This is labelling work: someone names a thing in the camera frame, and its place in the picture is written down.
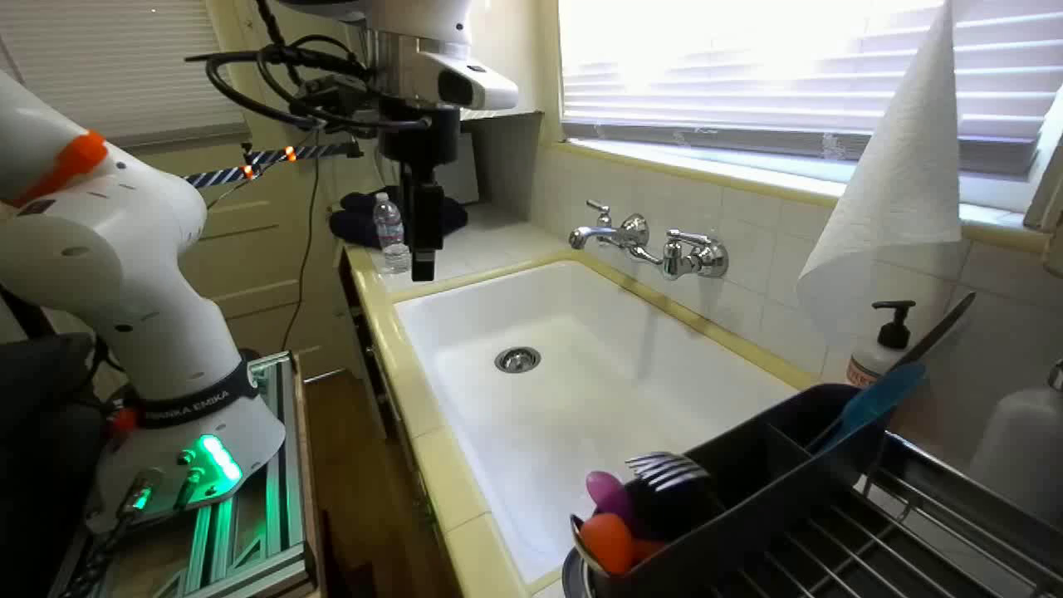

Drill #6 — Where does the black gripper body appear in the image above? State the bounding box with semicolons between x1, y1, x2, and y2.
380;95;461;172

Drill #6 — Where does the clear plastic water bottle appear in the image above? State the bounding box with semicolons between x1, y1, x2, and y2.
369;190;412;276

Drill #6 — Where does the dark folded cloth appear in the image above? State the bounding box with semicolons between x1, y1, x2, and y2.
329;182;471;254

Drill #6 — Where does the metal sink drain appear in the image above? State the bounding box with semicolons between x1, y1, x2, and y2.
491;346;545;375

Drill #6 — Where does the cream panelled door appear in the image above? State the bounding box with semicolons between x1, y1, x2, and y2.
163;130;360;379

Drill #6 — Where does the blue white striped rod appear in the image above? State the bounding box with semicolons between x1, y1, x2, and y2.
181;141;337;192

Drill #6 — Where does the white ceramic sink basin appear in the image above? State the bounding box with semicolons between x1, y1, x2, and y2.
391;260;804;589

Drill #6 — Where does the white window blind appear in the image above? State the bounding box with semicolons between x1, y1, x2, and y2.
559;0;1063;145
0;0;245;143

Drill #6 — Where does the purple plastic spoon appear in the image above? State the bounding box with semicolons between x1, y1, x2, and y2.
580;467;637;526

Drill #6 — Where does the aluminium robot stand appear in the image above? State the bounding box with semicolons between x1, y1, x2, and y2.
62;350;320;598

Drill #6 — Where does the silver metal fork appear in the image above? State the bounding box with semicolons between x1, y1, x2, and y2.
624;450;711;495

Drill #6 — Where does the orange plastic spoon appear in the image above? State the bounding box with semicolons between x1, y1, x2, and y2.
576;509;641;577

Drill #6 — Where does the dark grey utensil caddy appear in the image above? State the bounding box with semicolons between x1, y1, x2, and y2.
567;379;892;598

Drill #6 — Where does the black bag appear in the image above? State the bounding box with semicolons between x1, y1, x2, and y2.
0;330;113;598

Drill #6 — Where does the white paper towel roll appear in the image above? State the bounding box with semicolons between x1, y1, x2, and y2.
793;0;969;346

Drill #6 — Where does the white soap dispenser black pump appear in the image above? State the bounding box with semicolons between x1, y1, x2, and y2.
845;296;920;393

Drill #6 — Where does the dark metal dish rack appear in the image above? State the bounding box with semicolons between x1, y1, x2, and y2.
708;427;1063;598

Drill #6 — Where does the white plastic jug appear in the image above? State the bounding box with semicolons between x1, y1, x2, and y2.
968;358;1063;534

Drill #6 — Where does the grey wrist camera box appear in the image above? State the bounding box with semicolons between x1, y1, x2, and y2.
424;48;521;114

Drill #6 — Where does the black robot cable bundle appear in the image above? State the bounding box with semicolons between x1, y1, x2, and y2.
182;0;387;143

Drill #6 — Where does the thin black hanging cable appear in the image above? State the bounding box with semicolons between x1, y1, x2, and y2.
277;136;326;355

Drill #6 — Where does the chrome wall tap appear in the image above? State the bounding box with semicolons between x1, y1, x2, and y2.
564;208;731;282

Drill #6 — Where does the blue handled utensil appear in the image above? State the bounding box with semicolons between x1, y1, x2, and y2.
812;290;981;458

